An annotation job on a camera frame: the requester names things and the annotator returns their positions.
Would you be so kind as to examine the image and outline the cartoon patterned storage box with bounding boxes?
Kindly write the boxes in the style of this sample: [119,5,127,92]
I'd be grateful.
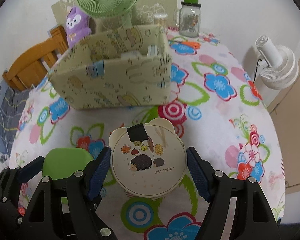
[49,25,172,109]

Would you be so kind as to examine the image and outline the grey plaid bedding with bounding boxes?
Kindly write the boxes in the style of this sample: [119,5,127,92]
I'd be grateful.
[0,87,31,155]

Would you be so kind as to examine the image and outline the white slim box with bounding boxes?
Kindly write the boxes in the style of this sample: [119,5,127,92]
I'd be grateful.
[147,44,162,57]

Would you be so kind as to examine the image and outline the round hedgehog tin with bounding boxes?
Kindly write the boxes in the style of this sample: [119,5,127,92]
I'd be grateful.
[108,118,187,199]

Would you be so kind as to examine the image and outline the orange handled scissors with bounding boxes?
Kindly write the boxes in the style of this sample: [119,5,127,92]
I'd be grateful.
[169,40,201,50]

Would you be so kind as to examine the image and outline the glass mason jar mug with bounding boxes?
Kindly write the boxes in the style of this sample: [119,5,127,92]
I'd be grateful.
[174,2,201,38]

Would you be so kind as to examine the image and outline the purple plush bunny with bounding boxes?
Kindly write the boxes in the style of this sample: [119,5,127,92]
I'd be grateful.
[66,6,92,49]

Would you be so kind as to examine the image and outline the white charger in box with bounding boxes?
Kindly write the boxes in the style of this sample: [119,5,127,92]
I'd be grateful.
[121,50,142,59]

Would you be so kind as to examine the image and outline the white standing fan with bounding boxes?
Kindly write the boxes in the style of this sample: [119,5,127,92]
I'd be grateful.
[255,35,299,90]

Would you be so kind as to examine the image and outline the cotton swab container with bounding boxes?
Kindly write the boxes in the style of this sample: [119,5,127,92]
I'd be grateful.
[153,13,168,28]

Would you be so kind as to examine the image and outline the wooden bed headboard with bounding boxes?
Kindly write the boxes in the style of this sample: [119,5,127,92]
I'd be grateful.
[2,25,68,91]

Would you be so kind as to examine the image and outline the floral tablecloth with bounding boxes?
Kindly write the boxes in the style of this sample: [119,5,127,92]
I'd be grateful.
[8,24,286,240]

